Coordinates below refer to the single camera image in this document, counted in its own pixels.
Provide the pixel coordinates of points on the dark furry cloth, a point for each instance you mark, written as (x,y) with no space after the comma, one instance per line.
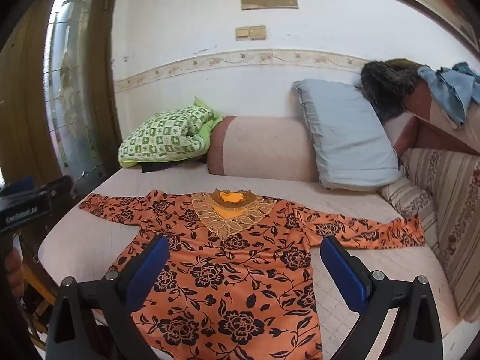
(390,86)

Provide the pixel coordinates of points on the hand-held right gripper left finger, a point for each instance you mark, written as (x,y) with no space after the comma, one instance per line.
(150,266)

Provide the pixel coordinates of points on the blue cloth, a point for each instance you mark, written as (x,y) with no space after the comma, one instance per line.
(450,90)

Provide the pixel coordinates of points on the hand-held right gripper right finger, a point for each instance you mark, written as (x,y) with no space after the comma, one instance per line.
(339,270)

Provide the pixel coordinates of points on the orange floral blouse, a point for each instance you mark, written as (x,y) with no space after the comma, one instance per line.
(240,270)

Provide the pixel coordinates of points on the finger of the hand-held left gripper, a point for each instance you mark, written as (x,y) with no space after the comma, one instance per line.
(22,184)
(56,188)

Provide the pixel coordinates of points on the green patterned pillow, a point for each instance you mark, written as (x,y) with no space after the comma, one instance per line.
(165,135)

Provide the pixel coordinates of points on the person's left hand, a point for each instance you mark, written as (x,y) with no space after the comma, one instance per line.
(14,270)

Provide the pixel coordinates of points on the beige wall switch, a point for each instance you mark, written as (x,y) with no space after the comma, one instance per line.
(243,33)
(258,32)

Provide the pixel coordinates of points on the striped floral cushion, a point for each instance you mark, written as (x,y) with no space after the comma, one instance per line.
(450,210)

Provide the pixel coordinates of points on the pink bolster cushion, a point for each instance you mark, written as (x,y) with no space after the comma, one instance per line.
(262,150)

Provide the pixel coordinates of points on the light blue pillow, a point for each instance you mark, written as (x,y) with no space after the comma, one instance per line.
(348,138)

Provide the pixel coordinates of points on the wooden door with glass pane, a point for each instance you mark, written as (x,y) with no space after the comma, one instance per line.
(26,101)

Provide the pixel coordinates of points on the wooden chair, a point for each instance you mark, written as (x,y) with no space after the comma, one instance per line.
(35,285)

